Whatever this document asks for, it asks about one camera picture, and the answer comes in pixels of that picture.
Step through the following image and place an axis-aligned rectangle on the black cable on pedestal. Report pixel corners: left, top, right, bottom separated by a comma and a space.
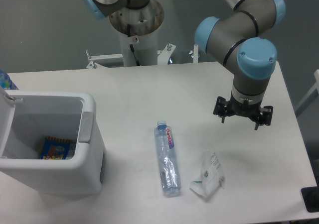
127, 23, 141, 67

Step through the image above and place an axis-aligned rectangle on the white metal base frame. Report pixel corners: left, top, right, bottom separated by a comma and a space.
85, 43, 200, 70

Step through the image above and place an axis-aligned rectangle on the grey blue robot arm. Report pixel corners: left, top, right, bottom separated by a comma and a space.
83, 0, 286, 127

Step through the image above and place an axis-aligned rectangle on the clear plastic water bottle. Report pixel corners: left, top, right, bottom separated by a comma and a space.
154, 120, 181, 197

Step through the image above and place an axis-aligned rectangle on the white frame at right edge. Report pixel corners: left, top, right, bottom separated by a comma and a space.
295, 70, 319, 117

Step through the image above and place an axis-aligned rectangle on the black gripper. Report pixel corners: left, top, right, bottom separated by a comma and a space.
213, 95, 274, 130

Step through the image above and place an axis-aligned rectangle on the white plastic trash can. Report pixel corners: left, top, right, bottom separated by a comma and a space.
0, 89, 106, 195

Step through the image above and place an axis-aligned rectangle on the black clamp at table edge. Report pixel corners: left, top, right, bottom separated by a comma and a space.
301, 186, 319, 213

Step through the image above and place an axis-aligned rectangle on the colourful snack wrapper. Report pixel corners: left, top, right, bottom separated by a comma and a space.
40, 136, 76, 160

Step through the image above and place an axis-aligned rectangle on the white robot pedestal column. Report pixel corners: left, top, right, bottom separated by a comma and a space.
109, 0, 165, 67

